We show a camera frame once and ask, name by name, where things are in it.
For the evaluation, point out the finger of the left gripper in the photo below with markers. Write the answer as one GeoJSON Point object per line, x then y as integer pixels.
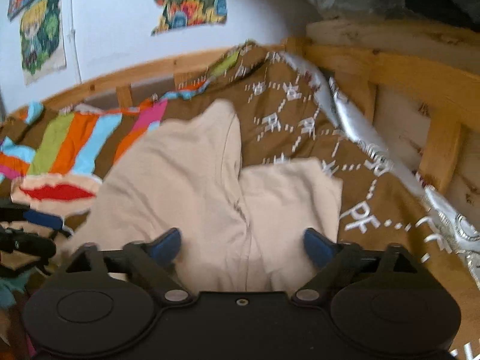
{"type": "Point", "coordinates": [26, 243]}
{"type": "Point", "coordinates": [14, 212]}

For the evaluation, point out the wooden bed frame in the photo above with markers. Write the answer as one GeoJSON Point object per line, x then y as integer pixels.
{"type": "Point", "coordinates": [412, 82]}

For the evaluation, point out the colourful patchwork brown bedsheet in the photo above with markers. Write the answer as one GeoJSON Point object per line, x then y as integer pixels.
{"type": "Point", "coordinates": [262, 123]}

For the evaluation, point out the beige Champion hooded jacket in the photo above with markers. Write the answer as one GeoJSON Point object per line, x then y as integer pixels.
{"type": "Point", "coordinates": [242, 227]}

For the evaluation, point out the white wall pipe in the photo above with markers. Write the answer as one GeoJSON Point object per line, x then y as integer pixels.
{"type": "Point", "coordinates": [71, 36]}

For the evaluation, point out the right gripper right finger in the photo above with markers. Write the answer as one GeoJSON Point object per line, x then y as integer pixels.
{"type": "Point", "coordinates": [336, 265]}

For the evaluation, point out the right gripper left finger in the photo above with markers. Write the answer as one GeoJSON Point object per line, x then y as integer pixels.
{"type": "Point", "coordinates": [148, 264]}

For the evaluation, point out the anime girl wall poster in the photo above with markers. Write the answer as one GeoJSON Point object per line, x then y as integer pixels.
{"type": "Point", "coordinates": [42, 40]}

